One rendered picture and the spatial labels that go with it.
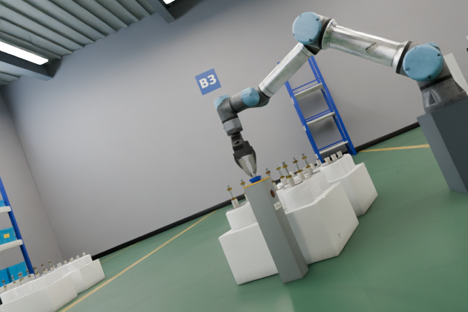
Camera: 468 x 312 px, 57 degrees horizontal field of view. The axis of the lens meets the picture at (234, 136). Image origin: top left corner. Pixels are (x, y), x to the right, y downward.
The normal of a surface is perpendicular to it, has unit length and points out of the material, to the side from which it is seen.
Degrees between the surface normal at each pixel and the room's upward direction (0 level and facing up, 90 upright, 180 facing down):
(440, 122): 90
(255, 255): 90
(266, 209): 90
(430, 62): 95
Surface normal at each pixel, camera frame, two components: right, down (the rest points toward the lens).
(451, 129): -0.14, -0.04
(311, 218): -0.43, 0.08
